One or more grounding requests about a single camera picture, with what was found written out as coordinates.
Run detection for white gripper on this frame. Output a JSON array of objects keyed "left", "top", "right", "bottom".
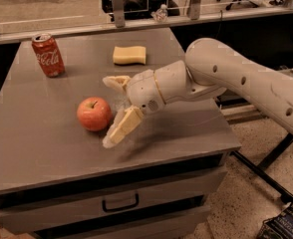
[{"left": 103, "top": 70, "right": 165, "bottom": 148}]

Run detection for red apple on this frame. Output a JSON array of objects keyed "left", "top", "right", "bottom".
[{"left": 77, "top": 97, "right": 113, "bottom": 131}]

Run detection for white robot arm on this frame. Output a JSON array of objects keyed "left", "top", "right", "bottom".
[{"left": 103, "top": 38, "right": 293, "bottom": 148}]

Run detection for yellow sponge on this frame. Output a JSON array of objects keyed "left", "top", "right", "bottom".
[{"left": 113, "top": 46, "right": 147, "bottom": 65}]

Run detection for clear plastic water bottle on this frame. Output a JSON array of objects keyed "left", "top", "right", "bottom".
[{"left": 151, "top": 4, "right": 167, "bottom": 22}]

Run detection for red Coca-Cola can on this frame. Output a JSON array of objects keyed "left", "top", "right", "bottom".
[{"left": 32, "top": 33, "right": 65, "bottom": 78}]

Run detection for grey drawer cabinet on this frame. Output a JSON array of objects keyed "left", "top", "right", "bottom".
[{"left": 0, "top": 29, "right": 239, "bottom": 239}]

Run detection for lower grey drawer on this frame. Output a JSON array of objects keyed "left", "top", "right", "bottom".
[{"left": 35, "top": 201, "right": 210, "bottom": 239}]

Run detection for grey drawer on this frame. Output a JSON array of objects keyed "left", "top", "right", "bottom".
[
  {"left": 35, "top": 201, "right": 210, "bottom": 239},
  {"left": 0, "top": 166, "right": 226, "bottom": 234}
]

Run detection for upper grey drawer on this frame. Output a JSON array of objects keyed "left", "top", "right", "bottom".
[{"left": 0, "top": 166, "right": 226, "bottom": 234}]

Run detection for black tripod stand legs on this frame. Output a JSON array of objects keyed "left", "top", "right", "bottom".
[{"left": 230, "top": 132, "right": 293, "bottom": 205}]

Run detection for dark blue chip bag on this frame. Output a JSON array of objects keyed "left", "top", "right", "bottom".
[{"left": 256, "top": 202, "right": 293, "bottom": 239}]

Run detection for metal railing frame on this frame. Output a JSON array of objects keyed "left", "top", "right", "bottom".
[{"left": 0, "top": 0, "right": 293, "bottom": 45}]

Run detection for black drawer handle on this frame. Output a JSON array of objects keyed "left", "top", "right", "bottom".
[{"left": 102, "top": 192, "right": 140, "bottom": 213}]

